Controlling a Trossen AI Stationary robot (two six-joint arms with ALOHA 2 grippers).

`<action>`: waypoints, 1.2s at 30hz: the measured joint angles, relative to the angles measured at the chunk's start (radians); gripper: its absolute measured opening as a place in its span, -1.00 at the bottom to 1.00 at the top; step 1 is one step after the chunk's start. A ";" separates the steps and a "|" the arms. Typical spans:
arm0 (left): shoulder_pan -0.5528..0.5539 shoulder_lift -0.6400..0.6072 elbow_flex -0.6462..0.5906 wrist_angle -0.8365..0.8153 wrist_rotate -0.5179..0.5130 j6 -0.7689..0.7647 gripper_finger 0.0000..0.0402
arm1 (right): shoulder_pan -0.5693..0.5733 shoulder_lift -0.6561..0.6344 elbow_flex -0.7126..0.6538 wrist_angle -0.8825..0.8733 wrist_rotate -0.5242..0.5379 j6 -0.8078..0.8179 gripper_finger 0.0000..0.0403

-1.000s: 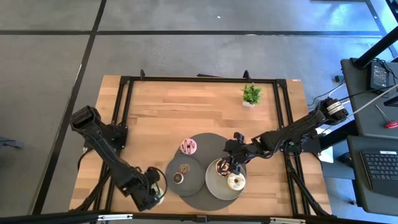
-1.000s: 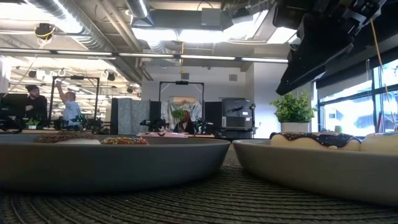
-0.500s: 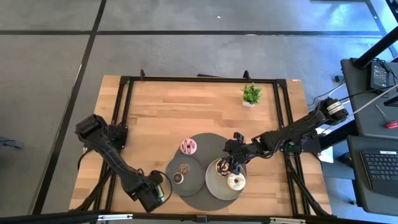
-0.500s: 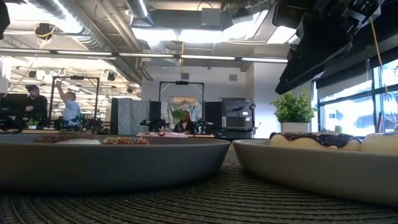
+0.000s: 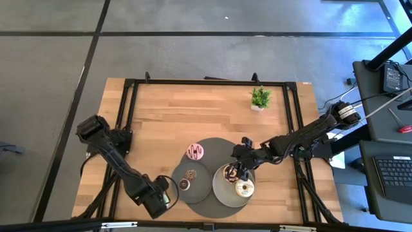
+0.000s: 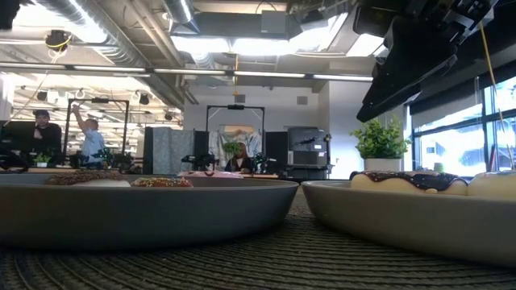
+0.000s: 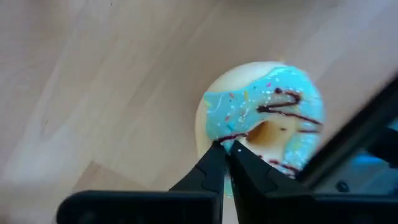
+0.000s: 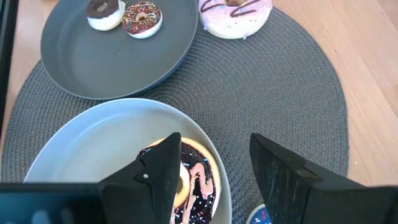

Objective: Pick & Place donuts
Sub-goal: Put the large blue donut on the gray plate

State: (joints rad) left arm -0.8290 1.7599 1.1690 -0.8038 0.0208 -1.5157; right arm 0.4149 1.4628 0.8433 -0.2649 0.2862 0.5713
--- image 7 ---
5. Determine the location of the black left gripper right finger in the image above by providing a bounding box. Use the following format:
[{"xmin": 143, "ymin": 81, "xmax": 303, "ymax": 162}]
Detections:
[{"xmin": 228, "ymin": 139, "xmax": 315, "ymax": 224}]

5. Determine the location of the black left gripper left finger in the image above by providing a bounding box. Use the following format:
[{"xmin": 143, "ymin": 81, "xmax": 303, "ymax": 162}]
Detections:
[{"xmin": 169, "ymin": 141, "xmax": 227, "ymax": 224}]

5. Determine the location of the large blue-iced donut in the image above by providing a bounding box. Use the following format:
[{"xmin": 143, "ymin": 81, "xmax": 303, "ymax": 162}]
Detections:
[{"xmin": 195, "ymin": 61, "xmax": 326, "ymax": 200}]

